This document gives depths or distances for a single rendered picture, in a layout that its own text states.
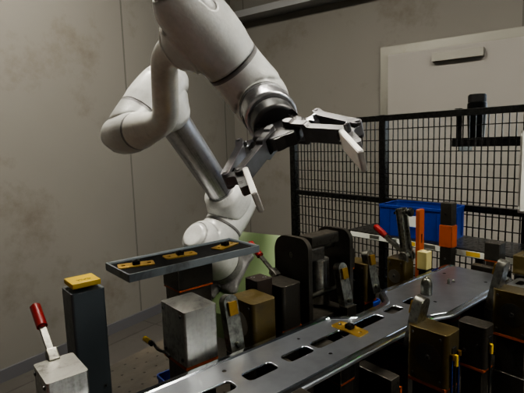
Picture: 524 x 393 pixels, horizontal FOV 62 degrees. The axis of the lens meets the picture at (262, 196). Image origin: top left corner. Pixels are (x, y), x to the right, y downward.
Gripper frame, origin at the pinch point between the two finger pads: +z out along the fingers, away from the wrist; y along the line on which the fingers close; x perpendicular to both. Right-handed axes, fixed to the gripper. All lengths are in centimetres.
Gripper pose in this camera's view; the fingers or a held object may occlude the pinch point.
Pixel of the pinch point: (307, 178)
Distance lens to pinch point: 54.1
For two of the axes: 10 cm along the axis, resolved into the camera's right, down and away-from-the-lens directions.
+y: -9.3, 3.6, 0.0
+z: 2.0, 5.0, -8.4
